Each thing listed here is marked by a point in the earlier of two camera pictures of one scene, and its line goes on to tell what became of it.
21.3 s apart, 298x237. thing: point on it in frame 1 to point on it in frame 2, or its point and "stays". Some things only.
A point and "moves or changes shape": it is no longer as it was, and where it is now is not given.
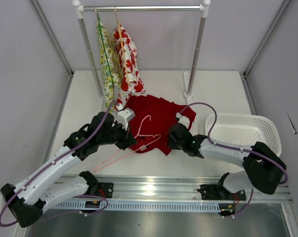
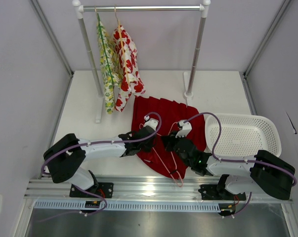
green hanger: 104,44 stays
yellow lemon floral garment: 111,64 stays
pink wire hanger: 106,160 to 173,159
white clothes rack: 189,80 stays
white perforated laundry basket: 244,130 stays
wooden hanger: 125,64 stays
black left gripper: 127,139 to 148,148
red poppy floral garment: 127,64 stays
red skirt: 153,117 moves or changes shape
